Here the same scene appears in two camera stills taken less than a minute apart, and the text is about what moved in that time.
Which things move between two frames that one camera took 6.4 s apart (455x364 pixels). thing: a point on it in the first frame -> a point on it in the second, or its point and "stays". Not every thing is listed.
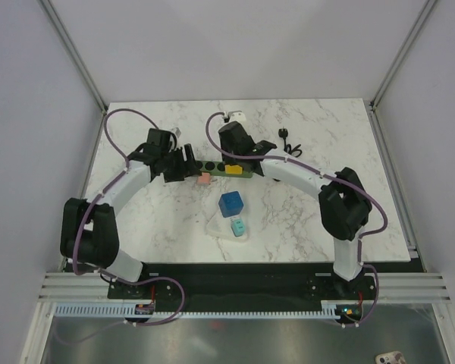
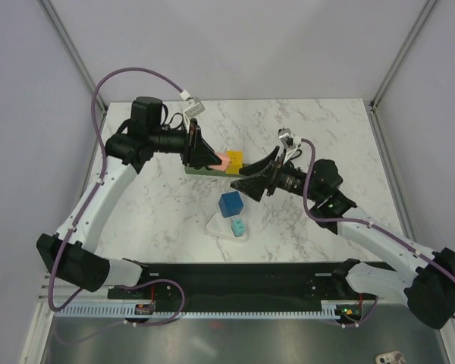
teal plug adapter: x=238 y=227 stays
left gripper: x=187 y=169 -> x=197 y=153
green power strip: x=217 y=168 stays
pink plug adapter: x=204 y=180 -> x=224 y=156
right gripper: x=231 y=161 -> x=255 y=186
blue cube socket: x=230 y=204 stays
